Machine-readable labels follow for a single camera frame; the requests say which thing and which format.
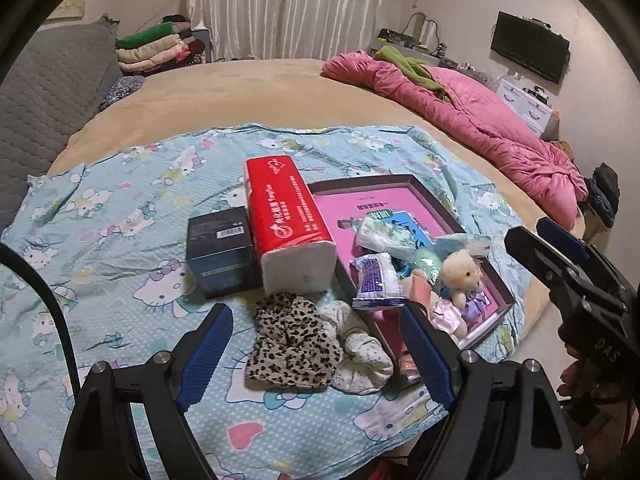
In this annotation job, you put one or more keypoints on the black glossy box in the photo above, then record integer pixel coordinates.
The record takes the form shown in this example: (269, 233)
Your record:
(220, 255)

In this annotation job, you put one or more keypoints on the white floral scrunchie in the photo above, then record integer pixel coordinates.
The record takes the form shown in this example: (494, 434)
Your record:
(360, 355)

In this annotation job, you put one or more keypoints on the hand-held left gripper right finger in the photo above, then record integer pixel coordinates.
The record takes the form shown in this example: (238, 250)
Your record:
(427, 360)

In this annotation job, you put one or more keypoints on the black framed table mirror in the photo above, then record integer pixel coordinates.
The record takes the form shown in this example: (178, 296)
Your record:
(422, 30)

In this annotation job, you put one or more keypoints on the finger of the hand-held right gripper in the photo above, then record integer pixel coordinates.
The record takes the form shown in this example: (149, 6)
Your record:
(537, 257)
(562, 240)

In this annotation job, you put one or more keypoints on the green cloth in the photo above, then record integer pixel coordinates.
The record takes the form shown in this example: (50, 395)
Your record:
(410, 67)

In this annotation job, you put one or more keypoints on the white curtain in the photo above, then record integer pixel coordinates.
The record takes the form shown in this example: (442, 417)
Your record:
(290, 10)

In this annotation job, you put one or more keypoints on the plush toy with pink dress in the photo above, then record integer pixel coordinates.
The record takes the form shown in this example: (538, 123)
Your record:
(447, 317)

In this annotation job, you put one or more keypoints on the dark bag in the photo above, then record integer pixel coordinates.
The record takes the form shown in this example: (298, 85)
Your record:
(602, 195)

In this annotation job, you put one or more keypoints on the red tissue pack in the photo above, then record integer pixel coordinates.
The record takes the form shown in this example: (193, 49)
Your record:
(285, 215)

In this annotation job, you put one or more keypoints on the plush bear with purple ribbon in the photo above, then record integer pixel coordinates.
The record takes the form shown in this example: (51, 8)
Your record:
(462, 272)

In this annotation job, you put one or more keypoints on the stack of folded clothes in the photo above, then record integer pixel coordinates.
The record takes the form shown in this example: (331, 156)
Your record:
(155, 47)

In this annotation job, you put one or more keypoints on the white drawer cabinet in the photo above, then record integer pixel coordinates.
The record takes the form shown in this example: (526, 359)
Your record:
(525, 105)

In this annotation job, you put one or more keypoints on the leopard print scrunchie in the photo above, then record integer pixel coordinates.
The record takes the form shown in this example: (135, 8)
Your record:
(292, 345)

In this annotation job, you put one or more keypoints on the dark cardboard box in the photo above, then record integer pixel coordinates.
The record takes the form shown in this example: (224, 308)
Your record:
(435, 200)

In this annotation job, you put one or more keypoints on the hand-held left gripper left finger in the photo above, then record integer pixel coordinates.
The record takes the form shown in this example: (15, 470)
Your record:
(205, 360)

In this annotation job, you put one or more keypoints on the green makeup sponge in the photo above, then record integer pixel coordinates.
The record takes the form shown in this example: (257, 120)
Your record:
(427, 265)

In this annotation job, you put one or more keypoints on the green print tissue packet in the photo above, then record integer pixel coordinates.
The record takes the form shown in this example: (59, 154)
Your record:
(465, 242)
(390, 237)

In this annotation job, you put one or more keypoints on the pink book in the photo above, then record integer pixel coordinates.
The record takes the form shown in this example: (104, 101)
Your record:
(340, 215)

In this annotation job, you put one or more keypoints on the grey quilted headboard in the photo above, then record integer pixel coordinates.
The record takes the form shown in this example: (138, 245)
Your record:
(45, 105)

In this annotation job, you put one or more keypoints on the blue cartoon cat printed blanket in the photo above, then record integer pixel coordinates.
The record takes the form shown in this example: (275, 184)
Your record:
(125, 240)

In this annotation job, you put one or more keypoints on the floral wall poster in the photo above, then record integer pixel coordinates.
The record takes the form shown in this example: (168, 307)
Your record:
(67, 5)

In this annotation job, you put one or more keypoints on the dark floral cloth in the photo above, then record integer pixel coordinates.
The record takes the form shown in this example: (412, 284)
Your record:
(120, 92)

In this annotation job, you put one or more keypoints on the purple print wipe packet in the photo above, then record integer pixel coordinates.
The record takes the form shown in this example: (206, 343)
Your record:
(377, 280)

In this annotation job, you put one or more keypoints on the black wall television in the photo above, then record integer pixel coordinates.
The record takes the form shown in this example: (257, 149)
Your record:
(530, 47)

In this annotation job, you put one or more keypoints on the pink quilt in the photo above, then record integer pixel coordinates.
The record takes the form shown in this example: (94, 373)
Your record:
(480, 135)

